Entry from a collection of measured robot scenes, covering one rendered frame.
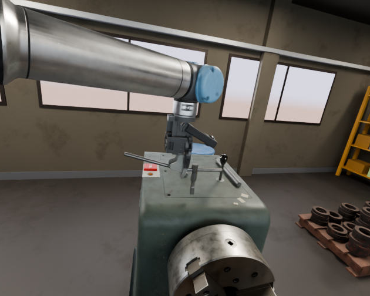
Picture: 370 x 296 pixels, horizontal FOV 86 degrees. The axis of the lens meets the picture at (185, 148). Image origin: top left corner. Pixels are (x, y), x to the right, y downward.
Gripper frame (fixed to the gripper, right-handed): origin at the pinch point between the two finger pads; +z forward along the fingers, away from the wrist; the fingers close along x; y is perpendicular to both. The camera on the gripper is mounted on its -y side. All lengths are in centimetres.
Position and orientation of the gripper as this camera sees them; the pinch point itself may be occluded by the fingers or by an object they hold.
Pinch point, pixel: (184, 174)
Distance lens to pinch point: 68.9
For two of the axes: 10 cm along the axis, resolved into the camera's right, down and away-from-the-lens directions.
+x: 1.8, 3.2, -9.3
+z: -1.1, 9.5, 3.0
